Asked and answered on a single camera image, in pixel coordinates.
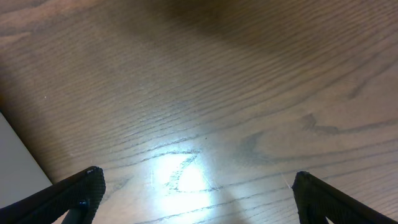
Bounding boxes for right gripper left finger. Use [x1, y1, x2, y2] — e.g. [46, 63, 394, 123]
[1, 166, 106, 224]

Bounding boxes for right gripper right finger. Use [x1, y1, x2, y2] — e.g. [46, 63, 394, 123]
[292, 171, 397, 224]

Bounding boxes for white cardboard box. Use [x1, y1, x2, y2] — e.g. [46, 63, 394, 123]
[0, 116, 52, 208]

